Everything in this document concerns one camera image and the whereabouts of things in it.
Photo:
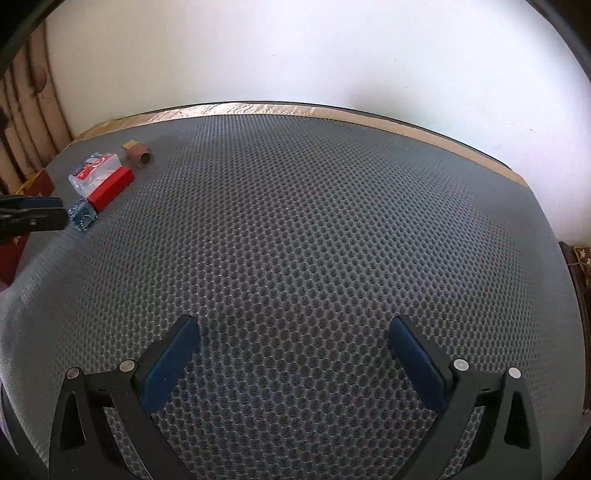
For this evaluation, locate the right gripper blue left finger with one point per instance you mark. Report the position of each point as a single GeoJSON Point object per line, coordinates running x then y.
{"type": "Point", "coordinates": [82, 445]}

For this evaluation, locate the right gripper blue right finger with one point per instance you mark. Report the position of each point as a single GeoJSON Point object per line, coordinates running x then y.
{"type": "Point", "coordinates": [506, 445]}

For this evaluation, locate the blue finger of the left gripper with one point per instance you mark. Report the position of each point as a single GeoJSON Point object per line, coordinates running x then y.
{"type": "Point", "coordinates": [33, 220]}
{"type": "Point", "coordinates": [21, 202]}

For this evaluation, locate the clear plastic box blue label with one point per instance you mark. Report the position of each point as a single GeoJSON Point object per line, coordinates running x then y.
{"type": "Point", "coordinates": [93, 171]}

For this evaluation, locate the red rectangular block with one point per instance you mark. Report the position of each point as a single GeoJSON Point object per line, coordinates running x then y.
{"type": "Point", "coordinates": [110, 188]}

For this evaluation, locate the gold cap red lipstick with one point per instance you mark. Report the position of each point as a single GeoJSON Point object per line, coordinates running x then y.
{"type": "Point", "coordinates": [136, 154]}

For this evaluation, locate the red gold toffee tin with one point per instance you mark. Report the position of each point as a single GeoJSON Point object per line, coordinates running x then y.
{"type": "Point", "coordinates": [12, 244]}

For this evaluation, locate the beige patterned curtain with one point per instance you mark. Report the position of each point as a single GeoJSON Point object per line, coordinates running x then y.
{"type": "Point", "coordinates": [33, 127]}

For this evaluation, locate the dark side furniture at right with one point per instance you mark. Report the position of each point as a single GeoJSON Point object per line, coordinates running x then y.
{"type": "Point", "coordinates": [578, 264]}

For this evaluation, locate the grey honeycomb mesh mat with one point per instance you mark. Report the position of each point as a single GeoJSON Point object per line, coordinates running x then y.
{"type": "Point", "coordinates": [294, 242]}

